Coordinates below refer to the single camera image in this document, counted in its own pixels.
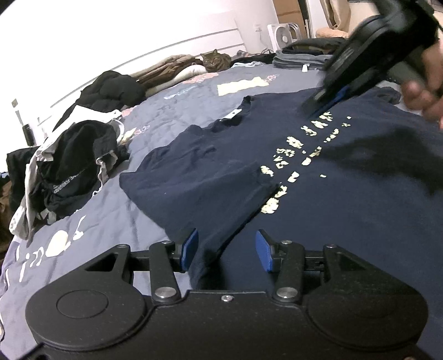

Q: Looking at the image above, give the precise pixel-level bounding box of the navy blue t-shirt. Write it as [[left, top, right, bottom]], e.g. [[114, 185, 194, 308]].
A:
[[119, 86, 443, 312]]

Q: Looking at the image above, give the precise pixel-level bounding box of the black and white clothes pile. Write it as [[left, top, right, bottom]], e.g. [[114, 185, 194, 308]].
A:
[[6, 115, 129, 241]]

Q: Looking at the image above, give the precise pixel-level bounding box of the person's right hand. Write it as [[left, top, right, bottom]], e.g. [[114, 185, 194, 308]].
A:
[[401, 40, 443, 130]]

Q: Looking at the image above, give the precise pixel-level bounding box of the folded dark grey garment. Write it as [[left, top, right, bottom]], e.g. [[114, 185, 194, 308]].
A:
[[272, 37, 346, 70]]

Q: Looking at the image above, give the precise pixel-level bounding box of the beige curtain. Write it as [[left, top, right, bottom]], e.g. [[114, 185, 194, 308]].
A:
[[320, 0, 351, 31]]

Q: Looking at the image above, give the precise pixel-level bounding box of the beige towel on chair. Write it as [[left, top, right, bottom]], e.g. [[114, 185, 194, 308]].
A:
[[315, 27, 349, 38]]

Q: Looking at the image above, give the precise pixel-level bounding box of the white box fan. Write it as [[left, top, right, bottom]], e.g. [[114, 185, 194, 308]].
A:
[[267, 23, 302, 53]]

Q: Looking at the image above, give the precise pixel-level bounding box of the cardboard box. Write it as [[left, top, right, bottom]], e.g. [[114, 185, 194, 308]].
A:
[[272, 0, 307, 38]]

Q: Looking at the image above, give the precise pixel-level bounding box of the white bed headboard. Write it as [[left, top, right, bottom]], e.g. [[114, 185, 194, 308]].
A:
[[0, 0, 250, 140]]

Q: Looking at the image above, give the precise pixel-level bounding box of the tabby cat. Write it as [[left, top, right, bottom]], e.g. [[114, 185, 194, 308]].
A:
[[200, 50, 231, 73]]

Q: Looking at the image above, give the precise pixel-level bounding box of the grey blue patterned quilt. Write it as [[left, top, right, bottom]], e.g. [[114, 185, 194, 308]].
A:
[[0, 61, 443, 357]]

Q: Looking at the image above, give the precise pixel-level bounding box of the black jacket on bed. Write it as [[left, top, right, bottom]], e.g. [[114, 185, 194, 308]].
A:
[[53, 71, 146, 130]]

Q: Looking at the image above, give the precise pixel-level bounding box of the brown blanket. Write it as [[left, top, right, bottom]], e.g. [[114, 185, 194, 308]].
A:
[[130, 55, 204, 90]]

